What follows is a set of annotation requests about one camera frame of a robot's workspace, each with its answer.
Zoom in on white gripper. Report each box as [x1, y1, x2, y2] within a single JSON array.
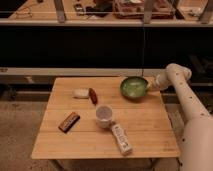
[[146, 73, 170, 91]]

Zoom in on green ceramic bowl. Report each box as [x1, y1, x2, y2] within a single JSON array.
[[120, 76, 148, 100]]

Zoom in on white paper cup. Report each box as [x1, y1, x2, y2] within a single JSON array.
[[96, 105, 113, 128]]

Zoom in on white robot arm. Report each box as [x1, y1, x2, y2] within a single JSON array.
[[148, 63, 213, 171]]

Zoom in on wooden table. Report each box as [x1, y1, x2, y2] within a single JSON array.
[[32, 77, 180, 159]]

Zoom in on dark red snack bar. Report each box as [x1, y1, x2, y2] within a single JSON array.
[[89, 88, 98, 105]]

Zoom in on white wrapped snack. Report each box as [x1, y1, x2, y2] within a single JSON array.
[[73, 88, 89, 99]]

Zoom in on red basket on shelf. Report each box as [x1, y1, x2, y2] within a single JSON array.
[[113, 0, 174, 19]]

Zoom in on brown chocolate bar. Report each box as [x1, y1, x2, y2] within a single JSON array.
[[58, 112, 80, 133]]

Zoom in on black remote on shelf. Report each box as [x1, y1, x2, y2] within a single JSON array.
[[73, 3, 85, 16]]

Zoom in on eyeglasses on shelf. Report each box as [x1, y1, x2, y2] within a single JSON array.
[[15, 7, 33, 19]]

